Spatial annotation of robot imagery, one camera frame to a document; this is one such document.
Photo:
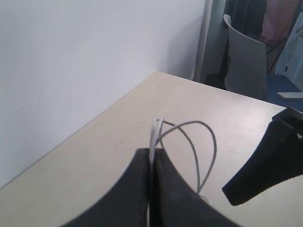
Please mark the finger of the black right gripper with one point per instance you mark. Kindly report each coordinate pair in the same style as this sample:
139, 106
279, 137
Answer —
277, 158

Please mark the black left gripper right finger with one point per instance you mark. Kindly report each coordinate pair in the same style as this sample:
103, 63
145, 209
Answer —
172, 201

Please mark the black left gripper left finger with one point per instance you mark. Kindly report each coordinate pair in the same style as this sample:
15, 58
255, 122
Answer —
125, 204

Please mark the white wired earphones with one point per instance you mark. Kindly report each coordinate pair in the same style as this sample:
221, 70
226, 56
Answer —
160, 128

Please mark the white flat device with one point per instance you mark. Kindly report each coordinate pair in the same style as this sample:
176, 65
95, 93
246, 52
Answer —
291, 95

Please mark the blue side table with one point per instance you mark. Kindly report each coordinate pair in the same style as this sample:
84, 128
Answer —
280, 83

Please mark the grey plastic chair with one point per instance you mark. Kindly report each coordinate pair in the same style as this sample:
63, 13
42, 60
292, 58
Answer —
247, 72

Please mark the pink hanging garment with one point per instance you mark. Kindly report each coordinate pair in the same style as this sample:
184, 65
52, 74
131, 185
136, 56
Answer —
277, 20

